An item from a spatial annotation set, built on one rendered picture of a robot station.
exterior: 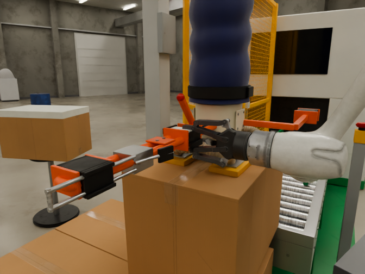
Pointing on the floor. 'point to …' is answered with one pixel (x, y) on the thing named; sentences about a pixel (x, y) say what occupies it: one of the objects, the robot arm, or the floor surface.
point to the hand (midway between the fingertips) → (182, 136)
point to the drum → (40, 99)
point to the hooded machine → (8, 86)
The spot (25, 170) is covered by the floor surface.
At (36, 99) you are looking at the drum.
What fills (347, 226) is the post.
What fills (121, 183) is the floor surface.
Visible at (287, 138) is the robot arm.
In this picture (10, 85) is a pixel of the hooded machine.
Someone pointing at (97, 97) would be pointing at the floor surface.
